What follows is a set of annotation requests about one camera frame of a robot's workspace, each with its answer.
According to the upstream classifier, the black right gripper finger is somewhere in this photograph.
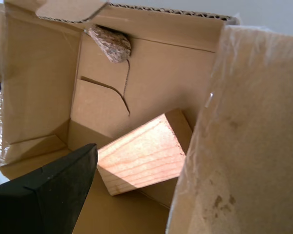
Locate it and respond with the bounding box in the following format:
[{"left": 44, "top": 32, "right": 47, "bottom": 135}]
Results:
[{"left": 0, "top": 143, "right": 99, "bottom": 234}]

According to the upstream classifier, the light wooden block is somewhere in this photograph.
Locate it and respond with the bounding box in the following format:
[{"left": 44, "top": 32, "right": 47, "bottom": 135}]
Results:
[{"left": 97, "top": 108, "right": 193, "bottom": 196}]

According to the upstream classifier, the speckled granite rock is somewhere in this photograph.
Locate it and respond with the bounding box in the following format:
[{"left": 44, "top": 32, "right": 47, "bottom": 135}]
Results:
[{"left": 84, "top": 24, "right": 132, "bottom": 64}]

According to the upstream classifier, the brown cardboard box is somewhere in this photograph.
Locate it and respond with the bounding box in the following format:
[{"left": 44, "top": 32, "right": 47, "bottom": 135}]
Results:
[{"left": 0, "top": 0, "right": 293, "bottom": 234}]

